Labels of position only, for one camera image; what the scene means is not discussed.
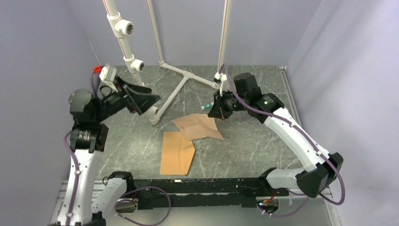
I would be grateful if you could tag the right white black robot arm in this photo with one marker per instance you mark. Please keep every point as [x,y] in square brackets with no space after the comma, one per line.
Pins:
[319,167]

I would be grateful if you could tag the aluminium rail frame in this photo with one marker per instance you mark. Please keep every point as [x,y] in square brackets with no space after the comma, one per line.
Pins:
[248,150]

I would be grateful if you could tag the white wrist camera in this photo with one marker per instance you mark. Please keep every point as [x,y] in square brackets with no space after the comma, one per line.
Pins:
[221,80]
[107,76]

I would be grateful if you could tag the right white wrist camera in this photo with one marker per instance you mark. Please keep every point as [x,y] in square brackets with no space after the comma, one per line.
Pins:
[221,80]

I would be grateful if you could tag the brown paper envelope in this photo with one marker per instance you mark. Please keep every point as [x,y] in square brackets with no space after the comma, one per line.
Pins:
[177,154]

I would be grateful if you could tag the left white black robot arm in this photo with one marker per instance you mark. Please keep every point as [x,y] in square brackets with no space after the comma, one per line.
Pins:
[85,143]

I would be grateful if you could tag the green white glue stick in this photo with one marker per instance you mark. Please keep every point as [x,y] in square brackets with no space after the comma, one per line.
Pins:
[203,107]

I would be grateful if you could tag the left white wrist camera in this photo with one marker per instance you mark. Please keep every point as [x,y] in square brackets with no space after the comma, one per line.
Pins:
[107,76]

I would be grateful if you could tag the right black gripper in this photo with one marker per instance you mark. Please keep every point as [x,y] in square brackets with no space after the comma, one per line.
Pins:
[218,110]

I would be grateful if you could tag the brown paper letter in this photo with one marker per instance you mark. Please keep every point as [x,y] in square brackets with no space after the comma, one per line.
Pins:
[196,126]

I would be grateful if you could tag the white PVC pipe frame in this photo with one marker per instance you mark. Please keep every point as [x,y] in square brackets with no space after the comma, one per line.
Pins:
[169,33]

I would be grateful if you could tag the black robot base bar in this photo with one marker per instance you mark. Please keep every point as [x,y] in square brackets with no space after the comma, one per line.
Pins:
[197,192]

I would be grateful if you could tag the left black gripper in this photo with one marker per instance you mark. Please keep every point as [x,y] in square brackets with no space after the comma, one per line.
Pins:
[138,99]

